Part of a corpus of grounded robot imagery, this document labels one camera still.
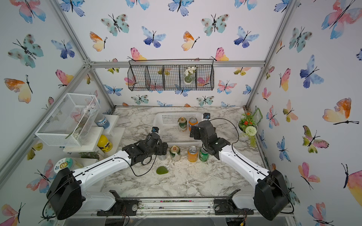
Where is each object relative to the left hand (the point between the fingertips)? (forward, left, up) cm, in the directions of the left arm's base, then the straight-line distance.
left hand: (163, 144), depth 84 cm
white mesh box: (+5, +50, +14) cm, 52 cm away
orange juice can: (-5, -17, -3) cm, 18 cm away
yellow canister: (+3, +37, -3) cm, 38 cm away
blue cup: (+11, +36, +10) cm, 39 cm away
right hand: (+7, -22, +8) cm, 24 cm away
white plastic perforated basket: (+21, -5, -13) cm, 25 cm away
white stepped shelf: (-4, +43, -3) cm, 44 cm away
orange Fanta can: (+18, -18, -2) cm, 26 cm away
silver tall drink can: (-2, +3, -14) cm, 15 cm away
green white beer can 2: (-4, -7, -3) cm, 8 cm away
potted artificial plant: (+8, -52, +2) cm, 52 cm away
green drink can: (-6, -23, -4) cm, 24 cm away
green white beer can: (+17, -11, -1) cm, 21 cm away
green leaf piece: (-11, +2, -12) cm, 17 cm away
